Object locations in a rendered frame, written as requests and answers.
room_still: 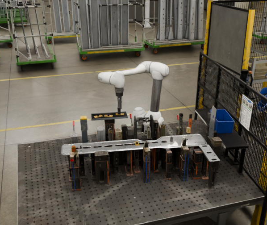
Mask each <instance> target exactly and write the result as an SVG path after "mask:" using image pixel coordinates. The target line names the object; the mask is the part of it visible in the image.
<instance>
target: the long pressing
mask: <svg viewBox="0 0 267 225"><path fill-rule="evenodd" d="M171 137H173V142H171V141H170V138H171ZM183 138H186V139H187V142H186V145H187V146H188V147H195V146H199V145H207V142H206V141H205V139H204V138H203V137H202V136H201V135H200V134H186V135H174V136H162V137H160V138H159V139H157V140H148V142H149V144H148V146H149V148H150V149H154V148H163V149H172V148H181V145H182V139H183ZM136 141H138V142H139V143H144V141H142V140H139V139H127V140H115V141H103V142H86V143H74V144H64V145H62V149H61V155H64V156H65V155H70V151H72V150H71V147H72V146H75V147H76V148H79V149H76V150H78V154H93V153H95V151H106V150H107V151H108V152H116V151H127V150H143V147H144V144H140V145H139V146H136V145H127V146H125V144H134V143H135V142H136ZM162 141H166V142H162ZM152 142H158V143H152ZM110 145H112V146H111V147H105V146H110ZM115 145H123V146H115ZM80 146H82V149H80ZM95 146H101V147H99V148H94V147H95ZM83 147H90V148H87V149H83Z"/></svg>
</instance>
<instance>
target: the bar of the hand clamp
mask: <svg viewBox="0 0 267 225"><path fill-rule="evenodd" d="M180 125H181V127H182V130H183V113H179V130H180Z"/></svg>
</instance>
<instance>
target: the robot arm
mask: <svg viewBox="0 0 267 225"><path fill-rule="evenodd" d="M144 72H146V73H151V74H152V78H153V86H152V94H151V103H150V110H149V111H148V112H147V113H146V112H145V110H144V109H143V108H141V107H136V108H135V109H134V110H133V112H132V123H133V127H134V116H136V118H137V117H149V119H150V115H152V116H153V119H154V120H158V122H159V125H161V124H164V119H163V118H162V117H161V113H160V111H159V103H160V95H161V88H162V80H163V78H164V77H165V76H167V75H168V73H169V67H168V66H167V65H165V64H163V63H160V62H151V61H144V62H142V63H141V64H139V65H138V66H137V67H136V68H134V69H131V70H124V71H115V72H110V71H109V72H101V73H100V74H99V75H98V80H99V81H100V82H102V83H105V84H112V85H114V86H115V92H116V96H117V101H118V108H117V111H118V115H120V114H121V103H122V101H121V96H123V92H124V83H125V78H124V76H127V75H135V74H139V73H144ZM158 129H159V128H158ZM141 130H142V125H139V124H138V122H137V132H141Z"/></svg>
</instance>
